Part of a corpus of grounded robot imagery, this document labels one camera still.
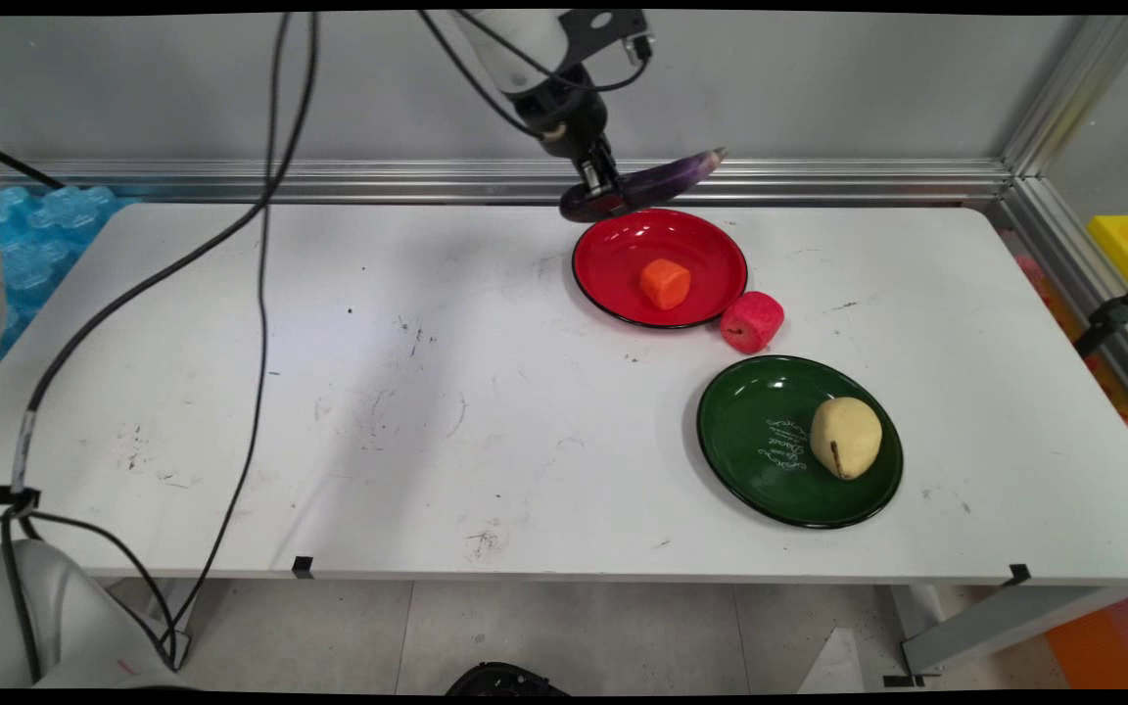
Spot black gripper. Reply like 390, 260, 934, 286
513, 80, 628, 215

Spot purple toy eggplant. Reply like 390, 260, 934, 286
558, 146, 729, 224

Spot orange toy carrot piece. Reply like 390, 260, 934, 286
639, 258, 693, 312

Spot red plate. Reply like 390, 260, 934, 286
571, 208, 749, 330

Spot red toy apple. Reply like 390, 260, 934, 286
720, 291, 786, 355

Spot green plate with white print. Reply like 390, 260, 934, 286
696, 354, 906, 531

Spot yellow toy pear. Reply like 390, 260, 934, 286
809, 396, 885, 482

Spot black object on floor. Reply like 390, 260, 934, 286
445, 662, 573, 697

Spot black stand pole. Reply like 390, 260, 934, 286
1072, 259, 1128, 359

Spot white triangular sheet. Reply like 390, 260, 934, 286
797, 627, 870, 695

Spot blue bubble wrap sheet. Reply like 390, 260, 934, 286
0, 184, 140, 399

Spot white table leg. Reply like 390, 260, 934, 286
106, 578, 205, 673

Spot grey table leg bar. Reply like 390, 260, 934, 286
900, 585, 1128, 679

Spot orange box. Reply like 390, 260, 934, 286
1042, 587, 1128, 690

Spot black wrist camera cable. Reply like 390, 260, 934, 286
415, 10, 645, 140

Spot horizontal aluminium frame rail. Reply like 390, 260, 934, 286
0, 157, 1015, 208

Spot thin black cable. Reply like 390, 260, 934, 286
30, 10, 293, 672

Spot thick black cable grey sleeve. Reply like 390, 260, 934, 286
0, 10, 320, 686

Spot slanted aluminium side rail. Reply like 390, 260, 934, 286
987, 176, 1128, 437

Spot upright aluminium frame post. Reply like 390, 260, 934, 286
999, 15, 1128, 179

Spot red orange items behind rail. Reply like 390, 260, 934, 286
1012, 253, 1128, 453

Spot black cable behind table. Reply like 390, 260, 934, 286
0, 135, 68, 189

